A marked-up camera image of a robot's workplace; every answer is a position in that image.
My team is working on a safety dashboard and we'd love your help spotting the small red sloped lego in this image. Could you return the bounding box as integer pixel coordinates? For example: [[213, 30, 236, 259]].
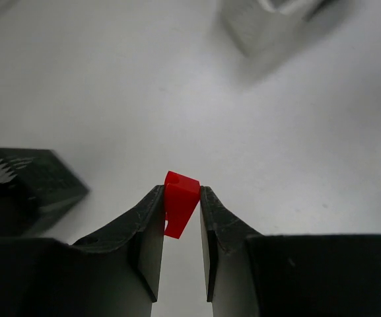
[[164, 171, 201, 239]]

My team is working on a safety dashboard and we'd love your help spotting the left black slotted bin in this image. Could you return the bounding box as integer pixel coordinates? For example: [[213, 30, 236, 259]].
[[0, 147, 90, 237]]

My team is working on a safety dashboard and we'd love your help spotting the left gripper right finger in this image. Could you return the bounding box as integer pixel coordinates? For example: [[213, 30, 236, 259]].
[[200, 186, 381, 316]]

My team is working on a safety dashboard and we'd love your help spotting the left white slotted bin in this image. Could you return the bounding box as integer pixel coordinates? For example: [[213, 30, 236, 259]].
[[219, 1, 353, 83]]

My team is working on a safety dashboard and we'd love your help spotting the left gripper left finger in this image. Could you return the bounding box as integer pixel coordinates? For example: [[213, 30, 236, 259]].
[[0, 185, 165, 316]]

